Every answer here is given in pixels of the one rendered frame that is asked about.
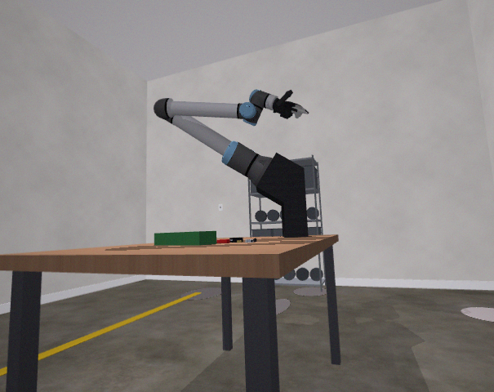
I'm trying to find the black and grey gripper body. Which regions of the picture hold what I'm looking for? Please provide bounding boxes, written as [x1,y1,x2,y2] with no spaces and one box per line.
[273,98,295,119]

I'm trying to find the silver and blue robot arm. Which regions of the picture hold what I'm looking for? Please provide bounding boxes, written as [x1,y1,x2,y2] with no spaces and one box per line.
[154,90,278,186]

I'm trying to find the green three-compartment bin rack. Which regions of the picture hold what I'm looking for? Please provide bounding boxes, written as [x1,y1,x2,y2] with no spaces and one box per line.
[154,231,216,245]

